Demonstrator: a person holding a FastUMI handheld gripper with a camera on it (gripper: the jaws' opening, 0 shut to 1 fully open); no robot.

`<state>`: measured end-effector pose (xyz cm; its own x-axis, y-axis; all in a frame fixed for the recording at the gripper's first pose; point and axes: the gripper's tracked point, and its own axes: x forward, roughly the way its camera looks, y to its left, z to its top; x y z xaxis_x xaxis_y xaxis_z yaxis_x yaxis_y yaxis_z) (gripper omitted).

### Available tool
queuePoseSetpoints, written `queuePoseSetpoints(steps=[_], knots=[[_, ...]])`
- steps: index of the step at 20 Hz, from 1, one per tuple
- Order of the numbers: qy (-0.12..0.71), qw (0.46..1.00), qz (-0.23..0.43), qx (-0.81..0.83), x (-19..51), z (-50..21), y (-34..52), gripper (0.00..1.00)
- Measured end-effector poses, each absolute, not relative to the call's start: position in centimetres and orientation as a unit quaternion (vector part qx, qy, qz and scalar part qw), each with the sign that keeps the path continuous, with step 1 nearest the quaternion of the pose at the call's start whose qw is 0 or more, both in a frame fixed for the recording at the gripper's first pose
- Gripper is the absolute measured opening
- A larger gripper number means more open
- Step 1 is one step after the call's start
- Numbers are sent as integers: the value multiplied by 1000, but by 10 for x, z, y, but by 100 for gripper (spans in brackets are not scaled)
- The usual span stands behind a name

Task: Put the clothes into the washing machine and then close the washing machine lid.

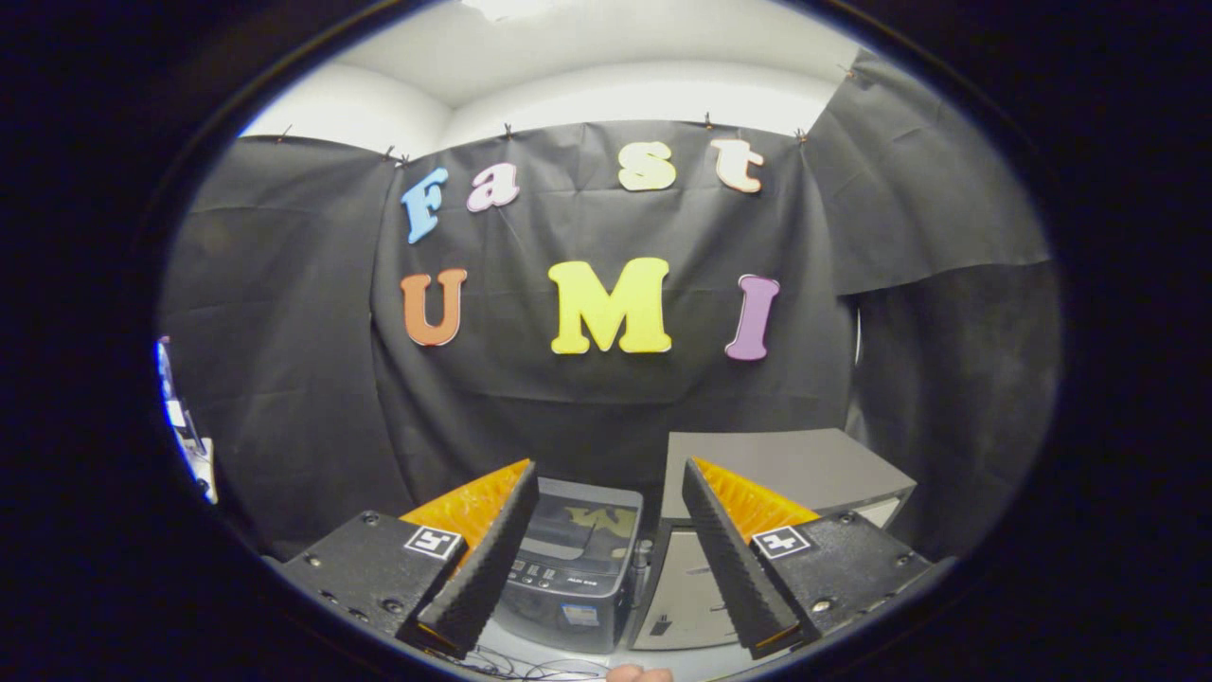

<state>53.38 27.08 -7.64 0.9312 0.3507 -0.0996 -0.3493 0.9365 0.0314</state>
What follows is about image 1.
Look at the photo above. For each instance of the black backdrop cloth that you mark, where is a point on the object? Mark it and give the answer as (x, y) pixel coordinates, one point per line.
(568, 407)

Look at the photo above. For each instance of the white and blue equipment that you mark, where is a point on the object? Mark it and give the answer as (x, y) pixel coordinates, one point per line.
(185, 436)

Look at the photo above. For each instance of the grey washing machine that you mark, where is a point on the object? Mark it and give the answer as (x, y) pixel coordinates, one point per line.
(568, 625)

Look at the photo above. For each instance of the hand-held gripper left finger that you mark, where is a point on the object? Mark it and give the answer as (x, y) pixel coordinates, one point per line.
(473, 587)

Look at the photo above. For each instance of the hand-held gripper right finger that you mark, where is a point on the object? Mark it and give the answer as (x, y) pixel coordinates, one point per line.
(734, 568)

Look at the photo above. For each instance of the grey metal cabinet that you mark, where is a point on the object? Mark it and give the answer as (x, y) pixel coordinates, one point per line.
(805, 464)

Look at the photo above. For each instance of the dark washing machine lid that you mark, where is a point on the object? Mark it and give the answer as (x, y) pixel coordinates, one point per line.
(587, 521)

